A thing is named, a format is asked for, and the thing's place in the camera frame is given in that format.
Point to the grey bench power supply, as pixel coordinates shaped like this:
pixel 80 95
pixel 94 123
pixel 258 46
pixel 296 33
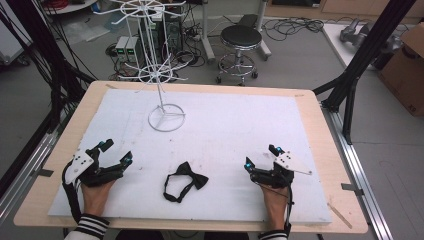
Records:
pixel 132 49
pixel 121 48

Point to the black metal frame post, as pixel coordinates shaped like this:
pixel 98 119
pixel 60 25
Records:
pixel 36 43
pixel 363 56

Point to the white platform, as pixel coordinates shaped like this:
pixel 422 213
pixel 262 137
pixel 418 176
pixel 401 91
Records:
pixel 336 40

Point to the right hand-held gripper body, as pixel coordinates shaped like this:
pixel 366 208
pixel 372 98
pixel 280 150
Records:
pixel 273 177

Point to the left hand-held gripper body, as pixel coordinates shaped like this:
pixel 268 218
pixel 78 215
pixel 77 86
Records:
pixel 100 173

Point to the black computer tower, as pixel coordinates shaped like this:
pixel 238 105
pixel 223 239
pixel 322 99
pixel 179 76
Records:
pixel 174 33

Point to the person's right hand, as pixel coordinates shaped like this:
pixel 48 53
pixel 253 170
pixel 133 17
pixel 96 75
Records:
pixel 276 206

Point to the grey tape piece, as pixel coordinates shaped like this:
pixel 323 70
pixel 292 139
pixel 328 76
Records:
pixel 352 188
pixel 43 172

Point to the person's left hand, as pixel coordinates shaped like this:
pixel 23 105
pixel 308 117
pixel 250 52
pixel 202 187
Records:
pixel 96 198

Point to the white foam board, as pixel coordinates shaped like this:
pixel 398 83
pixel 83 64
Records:
pixel 216 133

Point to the wooden table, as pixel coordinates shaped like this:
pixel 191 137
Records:
pixel 333 150

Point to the black bow tie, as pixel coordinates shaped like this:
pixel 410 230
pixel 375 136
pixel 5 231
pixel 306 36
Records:
pixel 195 177

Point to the brown cardboard box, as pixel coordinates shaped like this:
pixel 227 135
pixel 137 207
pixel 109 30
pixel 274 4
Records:
pixel 405 73

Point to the aluminium rail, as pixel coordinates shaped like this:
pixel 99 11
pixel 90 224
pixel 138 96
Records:
pixel 30 163
pixel 358 166

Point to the white round table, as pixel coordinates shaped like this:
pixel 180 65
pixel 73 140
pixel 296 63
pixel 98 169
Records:
pixel 71 6

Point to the thin wooden stick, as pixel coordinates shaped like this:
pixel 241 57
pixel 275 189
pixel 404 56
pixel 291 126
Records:
pixel 340 216

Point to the black round stool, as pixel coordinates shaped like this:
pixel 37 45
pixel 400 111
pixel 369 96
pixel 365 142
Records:
pixel 241 36

